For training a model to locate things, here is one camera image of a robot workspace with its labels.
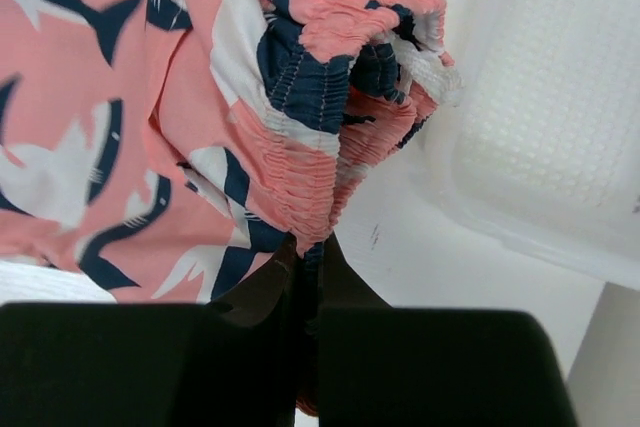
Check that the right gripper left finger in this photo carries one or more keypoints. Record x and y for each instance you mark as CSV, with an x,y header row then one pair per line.
x,y
225,363

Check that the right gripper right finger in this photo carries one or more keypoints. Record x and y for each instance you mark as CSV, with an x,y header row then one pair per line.
x,y
381,365

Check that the pink shark print shorts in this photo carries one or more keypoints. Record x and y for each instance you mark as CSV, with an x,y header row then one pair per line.
x,y
166,148

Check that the white perforated plastic basket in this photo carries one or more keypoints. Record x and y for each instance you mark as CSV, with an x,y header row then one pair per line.
x,y
542,153

